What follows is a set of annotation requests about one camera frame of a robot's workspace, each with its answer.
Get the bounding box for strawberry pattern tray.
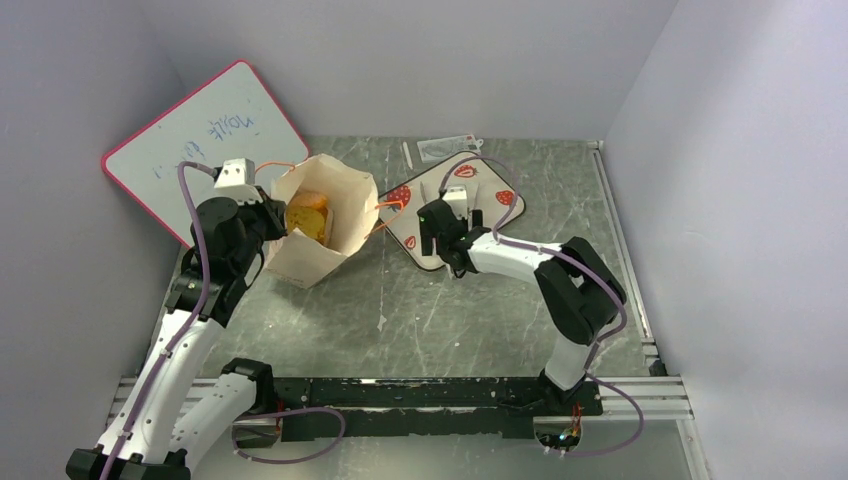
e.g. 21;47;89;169
379;151;526;271

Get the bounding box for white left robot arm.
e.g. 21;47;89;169
65;187;286;479

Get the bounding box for pink framed whiteboard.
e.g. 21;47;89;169
101;60;309;246

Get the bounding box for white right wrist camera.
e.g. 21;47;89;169
441;182;483;229

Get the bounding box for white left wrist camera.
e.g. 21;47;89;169
214;158;261;205

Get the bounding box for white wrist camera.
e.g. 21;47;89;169
441;182;483;229
214;158;261;205

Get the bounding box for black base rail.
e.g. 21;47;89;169
275;377;604;441

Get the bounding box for white paper bag orange handles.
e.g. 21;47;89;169
264;154;388;288

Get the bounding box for orange fake bread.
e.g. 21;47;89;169
289;191;328;210

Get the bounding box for clear plastic package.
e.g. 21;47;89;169
416;134;484;163

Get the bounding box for aluminium frame rail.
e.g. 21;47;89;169
588;140;694;422

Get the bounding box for white pen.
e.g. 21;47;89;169
402;141;414;169

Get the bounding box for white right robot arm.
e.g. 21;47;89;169
417;199;627;414

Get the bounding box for yellow fake bread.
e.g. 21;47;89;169
285;206;329;245

